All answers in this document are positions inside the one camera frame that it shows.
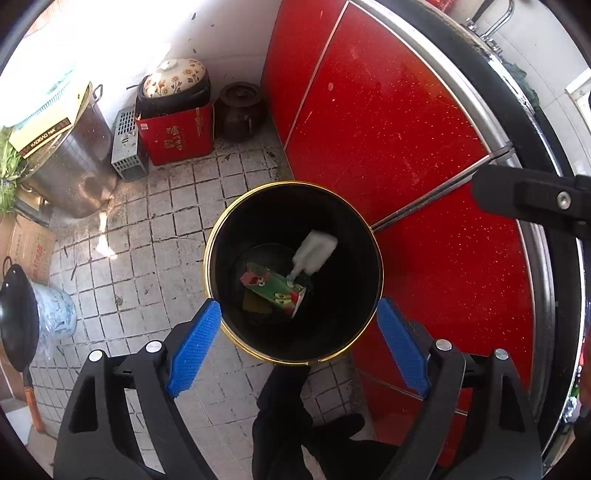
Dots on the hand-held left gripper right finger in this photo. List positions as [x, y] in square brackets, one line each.
[401, 346]

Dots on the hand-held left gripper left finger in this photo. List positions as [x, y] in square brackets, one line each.
[196, 346]

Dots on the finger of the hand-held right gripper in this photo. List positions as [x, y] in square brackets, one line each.
[531, 196]

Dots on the black bin with gold rim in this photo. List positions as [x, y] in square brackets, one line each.
[277, 217]

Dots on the red cabinet door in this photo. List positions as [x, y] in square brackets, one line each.
[383, 120]
[452, 277]
[300, 69]

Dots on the green drink carton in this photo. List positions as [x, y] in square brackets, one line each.
[272, 288]

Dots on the person's black trouser leg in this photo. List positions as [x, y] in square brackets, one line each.
[281, 415]

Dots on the green cloth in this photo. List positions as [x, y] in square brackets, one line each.
[521, 83]

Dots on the clear plastic water jug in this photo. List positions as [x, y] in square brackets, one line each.
[55, 314]

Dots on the metal faucet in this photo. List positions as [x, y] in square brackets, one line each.
[496, 25]

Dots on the brown cardboard box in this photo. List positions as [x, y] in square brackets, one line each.
[27, 249]

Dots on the red cardboard box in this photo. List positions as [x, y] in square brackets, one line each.
[175, 138]

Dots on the large steel stockpot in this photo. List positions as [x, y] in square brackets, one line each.
[74, 175]

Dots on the brown clay jar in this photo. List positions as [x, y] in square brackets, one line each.
[240, 110]

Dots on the black pot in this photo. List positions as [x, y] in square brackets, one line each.
[184, 101]

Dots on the green leafy plant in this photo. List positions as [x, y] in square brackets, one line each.
[9, 170]

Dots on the yellow cardboard box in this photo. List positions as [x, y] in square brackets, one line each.
[46, 124]

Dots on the floral ceramic pot lid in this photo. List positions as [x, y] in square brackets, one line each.
[173, 78]

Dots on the green plastic basket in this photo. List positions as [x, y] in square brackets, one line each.
[41, 99]

